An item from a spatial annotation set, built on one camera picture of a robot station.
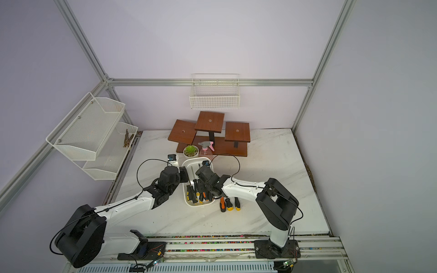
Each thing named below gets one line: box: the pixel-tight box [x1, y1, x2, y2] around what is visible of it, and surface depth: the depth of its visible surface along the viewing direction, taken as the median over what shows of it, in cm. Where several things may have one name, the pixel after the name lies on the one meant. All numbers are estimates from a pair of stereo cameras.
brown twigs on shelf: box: [122, 128, 135, 148], surface depth 100 cm
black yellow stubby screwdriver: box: [225, 197, 234, 212], surface depth 86 cm
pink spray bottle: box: [198, 141, 216, 158], surface depth 97 cm
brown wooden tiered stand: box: [167, 110, 251, 157], surface depth 100 cm
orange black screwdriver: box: [219, 197, 227, 213], surface depth 86 cm
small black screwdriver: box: [234, 196, 241, 212], surface depth 88 cm
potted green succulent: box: [182, 145, 200, 159], surface depth 100 cm
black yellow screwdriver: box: [186, 177, 192, 201], surface depth 88 cm
